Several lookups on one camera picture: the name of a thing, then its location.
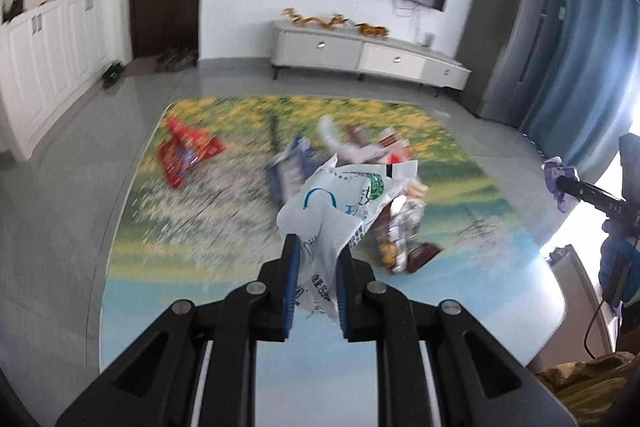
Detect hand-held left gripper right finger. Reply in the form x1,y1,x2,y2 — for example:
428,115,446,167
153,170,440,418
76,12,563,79
335,249,577,427

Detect white storage cabinet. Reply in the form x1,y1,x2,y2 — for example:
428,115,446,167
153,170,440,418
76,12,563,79
0,0,119,162

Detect beige side table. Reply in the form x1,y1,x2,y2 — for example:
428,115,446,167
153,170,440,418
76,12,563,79
542,243,615,360

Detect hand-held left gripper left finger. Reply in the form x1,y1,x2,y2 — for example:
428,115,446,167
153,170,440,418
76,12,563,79
55,234,301,427

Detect white crumpled wrapper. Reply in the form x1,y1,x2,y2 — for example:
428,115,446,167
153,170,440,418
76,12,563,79
319,116,382,164

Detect grey and white television cabinet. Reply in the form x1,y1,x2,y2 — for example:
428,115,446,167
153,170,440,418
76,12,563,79
271,19,472,96

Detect landscape printed table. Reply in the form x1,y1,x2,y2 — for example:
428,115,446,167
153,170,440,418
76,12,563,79
100,96,568,378

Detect blue curtain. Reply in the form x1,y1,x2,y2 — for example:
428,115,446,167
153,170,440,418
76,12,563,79
517,0,640,188

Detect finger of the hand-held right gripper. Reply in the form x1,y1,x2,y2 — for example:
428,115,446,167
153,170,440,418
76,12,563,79
556,176,632,215

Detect television cables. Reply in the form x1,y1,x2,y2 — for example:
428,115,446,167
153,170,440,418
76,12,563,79
391,0,427,44

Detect blue snack packet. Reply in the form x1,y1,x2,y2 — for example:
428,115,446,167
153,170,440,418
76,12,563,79
265,132,317,208

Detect brown patterned cloth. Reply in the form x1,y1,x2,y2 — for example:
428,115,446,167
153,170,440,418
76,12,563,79
534,351,640,415

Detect golden dragon ornament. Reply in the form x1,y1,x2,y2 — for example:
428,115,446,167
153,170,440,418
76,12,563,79
283,8,354,31

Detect grey refrigerator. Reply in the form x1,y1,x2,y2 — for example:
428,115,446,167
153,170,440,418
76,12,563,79
474,0,552,128

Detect white printed plastic bag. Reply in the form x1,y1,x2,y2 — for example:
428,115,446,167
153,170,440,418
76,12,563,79
276,156,419,324

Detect black shoes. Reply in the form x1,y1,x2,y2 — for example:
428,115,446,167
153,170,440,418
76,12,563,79
101,63,125,88

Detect purple plastic bag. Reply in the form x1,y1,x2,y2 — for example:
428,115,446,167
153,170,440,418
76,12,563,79
542,159,582,214

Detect olive shoes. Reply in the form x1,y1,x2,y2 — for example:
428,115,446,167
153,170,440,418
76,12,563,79
154,46,199,73

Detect red snack packet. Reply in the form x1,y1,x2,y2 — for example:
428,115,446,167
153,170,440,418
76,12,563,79
157,116,226,190

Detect red and white packet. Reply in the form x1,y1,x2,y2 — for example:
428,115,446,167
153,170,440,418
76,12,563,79
377,129,412,164

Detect golden tiger ornament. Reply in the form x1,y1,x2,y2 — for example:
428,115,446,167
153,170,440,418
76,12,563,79
356,22,389,39

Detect black cable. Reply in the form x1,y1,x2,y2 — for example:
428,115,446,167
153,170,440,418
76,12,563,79
584,301,623,359

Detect black object on counter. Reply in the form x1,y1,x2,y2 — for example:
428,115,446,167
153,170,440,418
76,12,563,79
1,0,27,24

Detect person's right hand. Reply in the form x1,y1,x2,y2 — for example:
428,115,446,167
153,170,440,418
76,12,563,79
598,231,640,309

